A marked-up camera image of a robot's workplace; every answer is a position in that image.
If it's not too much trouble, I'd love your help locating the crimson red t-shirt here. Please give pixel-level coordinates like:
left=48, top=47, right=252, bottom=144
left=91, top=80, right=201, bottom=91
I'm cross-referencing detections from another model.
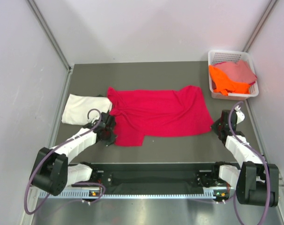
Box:
left=107, top=85, right=213, bottom=147

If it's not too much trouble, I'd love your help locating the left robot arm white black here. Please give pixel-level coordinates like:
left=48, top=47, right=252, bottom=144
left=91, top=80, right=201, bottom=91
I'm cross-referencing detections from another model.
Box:
left=30, top=110, right=117, bottom=196

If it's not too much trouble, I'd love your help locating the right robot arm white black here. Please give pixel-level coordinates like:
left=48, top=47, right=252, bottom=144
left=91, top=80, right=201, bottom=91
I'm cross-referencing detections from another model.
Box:
left=210, top=110, right=268, bottom=206

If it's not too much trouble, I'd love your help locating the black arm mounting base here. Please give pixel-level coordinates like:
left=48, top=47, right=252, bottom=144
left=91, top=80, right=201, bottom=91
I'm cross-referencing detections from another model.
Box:
left=71, top=161, right=241, bottom=188

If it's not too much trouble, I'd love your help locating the dark grey table mat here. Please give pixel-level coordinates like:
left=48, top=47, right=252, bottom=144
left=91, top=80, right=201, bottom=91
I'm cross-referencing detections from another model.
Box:
left=48, top=61, right=266, bottom=164

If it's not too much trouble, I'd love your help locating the folded white t-shirt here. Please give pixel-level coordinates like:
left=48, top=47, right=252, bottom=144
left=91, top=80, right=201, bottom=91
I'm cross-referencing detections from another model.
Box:
left=61, top=94, right=112, bottom=125

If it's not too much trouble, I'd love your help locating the orange t-shirt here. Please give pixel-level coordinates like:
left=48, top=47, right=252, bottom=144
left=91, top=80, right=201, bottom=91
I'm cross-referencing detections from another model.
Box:
left=209, top=65, right=251, bottom=96

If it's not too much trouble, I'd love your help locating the pink t-shirt in basket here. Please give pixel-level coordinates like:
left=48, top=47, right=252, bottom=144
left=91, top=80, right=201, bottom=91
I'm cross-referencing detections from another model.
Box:
left=213, top=60, right=257, bottom=85

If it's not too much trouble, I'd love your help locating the white plastic basket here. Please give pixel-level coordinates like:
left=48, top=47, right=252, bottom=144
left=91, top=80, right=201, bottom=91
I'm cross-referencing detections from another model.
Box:
left=208, top=50, right=259, bottom=101

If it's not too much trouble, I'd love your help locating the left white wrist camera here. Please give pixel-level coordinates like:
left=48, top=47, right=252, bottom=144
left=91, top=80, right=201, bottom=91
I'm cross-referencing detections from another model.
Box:
left=87, top=119, right=98, bottom=128

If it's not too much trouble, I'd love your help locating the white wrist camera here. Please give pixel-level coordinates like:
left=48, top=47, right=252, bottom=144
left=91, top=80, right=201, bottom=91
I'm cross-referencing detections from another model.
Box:
left=87, top=119, right=98, bottom=128
left=234, top=105, right=245, bottom=124

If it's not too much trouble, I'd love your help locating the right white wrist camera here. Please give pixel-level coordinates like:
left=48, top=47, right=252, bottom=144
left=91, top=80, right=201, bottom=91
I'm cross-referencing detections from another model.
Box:
left=234, top=105, right=245, bottom=124

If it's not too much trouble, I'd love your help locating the grey slotted cable duct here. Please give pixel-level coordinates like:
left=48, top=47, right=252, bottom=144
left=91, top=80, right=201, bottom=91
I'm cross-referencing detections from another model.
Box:
left=48, top=188, right=228, bottom=199

